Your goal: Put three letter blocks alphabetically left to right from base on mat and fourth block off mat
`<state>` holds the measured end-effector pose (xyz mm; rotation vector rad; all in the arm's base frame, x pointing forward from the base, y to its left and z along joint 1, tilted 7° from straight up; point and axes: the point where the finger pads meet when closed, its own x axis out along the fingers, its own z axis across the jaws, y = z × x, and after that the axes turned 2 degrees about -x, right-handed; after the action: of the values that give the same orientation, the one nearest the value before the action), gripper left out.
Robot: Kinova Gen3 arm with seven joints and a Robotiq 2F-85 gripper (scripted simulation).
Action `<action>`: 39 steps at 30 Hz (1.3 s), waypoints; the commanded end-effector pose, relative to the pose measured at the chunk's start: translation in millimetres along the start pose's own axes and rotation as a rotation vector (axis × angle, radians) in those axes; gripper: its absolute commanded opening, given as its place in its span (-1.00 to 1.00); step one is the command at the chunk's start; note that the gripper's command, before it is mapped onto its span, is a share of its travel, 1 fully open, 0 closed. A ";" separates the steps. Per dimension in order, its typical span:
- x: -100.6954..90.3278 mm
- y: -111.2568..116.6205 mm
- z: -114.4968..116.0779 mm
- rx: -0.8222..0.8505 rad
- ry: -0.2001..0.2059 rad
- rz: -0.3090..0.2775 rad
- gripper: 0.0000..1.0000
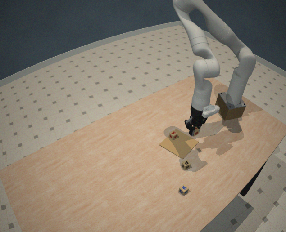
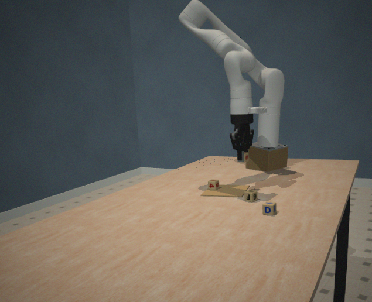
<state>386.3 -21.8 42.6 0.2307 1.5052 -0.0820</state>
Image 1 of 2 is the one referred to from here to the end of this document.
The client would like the tan square mat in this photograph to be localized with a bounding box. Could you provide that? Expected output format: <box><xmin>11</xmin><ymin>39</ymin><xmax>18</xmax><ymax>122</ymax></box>
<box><xmin>159</xmin><ymin>129</ymin><xmax>198</xmax><ymax>159</ymax></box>

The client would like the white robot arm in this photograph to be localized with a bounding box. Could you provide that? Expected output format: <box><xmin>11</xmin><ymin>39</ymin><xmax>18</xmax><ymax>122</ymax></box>
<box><xmin>173</xmin><ymin>0</ymin><xmax>256</xmax><ymax>118</ymax></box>

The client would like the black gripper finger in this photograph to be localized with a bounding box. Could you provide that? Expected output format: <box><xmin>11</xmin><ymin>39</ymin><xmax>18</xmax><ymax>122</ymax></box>
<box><xmin>196</xmin><ymin>117</ymin><xmax>207</xmax><ymax>130</ymax></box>
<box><xmin>184</xmin><ymin>116</ymin><xmax>200</xmax><ymax>136</ymax></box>

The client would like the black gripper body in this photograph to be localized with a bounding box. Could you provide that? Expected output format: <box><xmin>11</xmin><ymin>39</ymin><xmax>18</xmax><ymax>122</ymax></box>
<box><xmin>190</xmin><ymin>105</ymin><xmax>202</xmax><ymax>123</ymax></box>

